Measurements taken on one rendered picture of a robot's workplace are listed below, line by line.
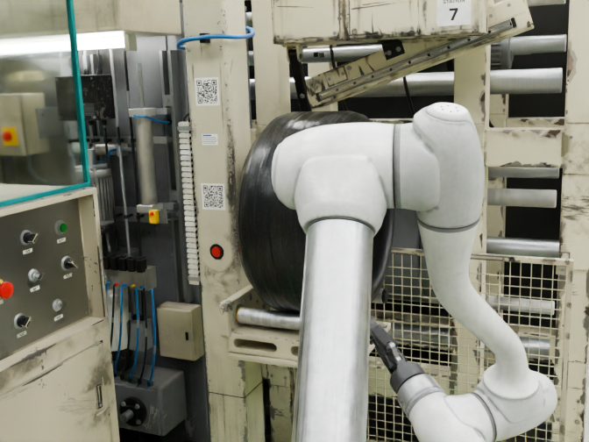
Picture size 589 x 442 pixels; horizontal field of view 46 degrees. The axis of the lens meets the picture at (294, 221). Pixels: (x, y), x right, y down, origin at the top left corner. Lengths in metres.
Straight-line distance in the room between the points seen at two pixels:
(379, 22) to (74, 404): 1.32
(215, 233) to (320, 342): 1.08
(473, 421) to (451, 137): 0.58
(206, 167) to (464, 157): 1.06
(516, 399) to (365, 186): 0.57
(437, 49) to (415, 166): 1.10
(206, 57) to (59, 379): 0.93
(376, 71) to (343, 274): 1.25
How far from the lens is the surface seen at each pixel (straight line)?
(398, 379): 1.48
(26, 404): 1.86
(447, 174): 1.06
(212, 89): 1.94
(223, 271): 2.01
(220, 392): 2.16
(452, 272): 1.16
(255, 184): 1.72
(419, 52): 2.14
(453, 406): 1.40
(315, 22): 2.09
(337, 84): 2.21
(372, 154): 1.05
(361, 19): 2.05
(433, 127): 1.04
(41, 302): 1.92
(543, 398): 1.47
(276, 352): 1.90
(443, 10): 1.99
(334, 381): 0.95
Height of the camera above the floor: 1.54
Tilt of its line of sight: 12 degrees down
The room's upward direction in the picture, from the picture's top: 2 degrees counter-clockwise
